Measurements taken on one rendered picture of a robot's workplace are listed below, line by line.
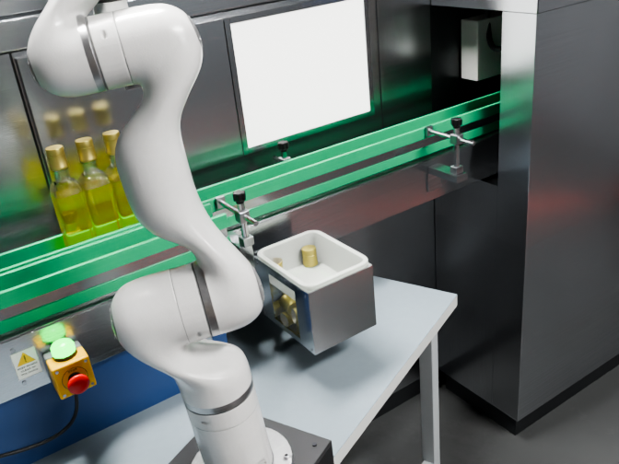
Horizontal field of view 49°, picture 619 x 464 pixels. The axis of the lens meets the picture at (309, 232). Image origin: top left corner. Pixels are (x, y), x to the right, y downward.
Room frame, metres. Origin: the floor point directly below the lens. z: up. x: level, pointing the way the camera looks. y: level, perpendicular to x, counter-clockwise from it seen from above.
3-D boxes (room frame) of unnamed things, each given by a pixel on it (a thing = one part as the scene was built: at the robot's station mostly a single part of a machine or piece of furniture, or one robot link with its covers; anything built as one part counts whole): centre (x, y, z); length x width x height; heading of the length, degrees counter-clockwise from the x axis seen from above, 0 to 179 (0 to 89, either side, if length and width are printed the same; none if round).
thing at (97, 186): (1.32, 0.43, 1.16); 0.06 x 0.06 x 0.21; 32
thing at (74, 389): (1.02, 0.46, 0.96); 0.04 x 0.03 x 0.04; 121
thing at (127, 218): (1.35, 0.38, 1.16); 0.06 x 0.06 x 0.21; 31
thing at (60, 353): (1.06, 0.49, 1.01); 0.04 x 0.04 x 0.03
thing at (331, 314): (1.34, 0.02, 0.92); 0.27 x 0.17 x 0.15; 31
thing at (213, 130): (1.64, 0.17, 1.32); 0.90 x 0.03 x 0.34; 121
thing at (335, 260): (1.32, 0.00, 0.97); 0.22 x 0.17 x 0.09; 31
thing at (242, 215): (1.34, 0.15, 1.12); 0.17 x 0.03 x 0.12; 31
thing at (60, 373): (1.06, 0.48, 0.96); 0.07 x 0.07 x 0.07; 31
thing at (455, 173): (1.68, -0.39, 1.07); 0.17 x 0.05 x 0.23; 31
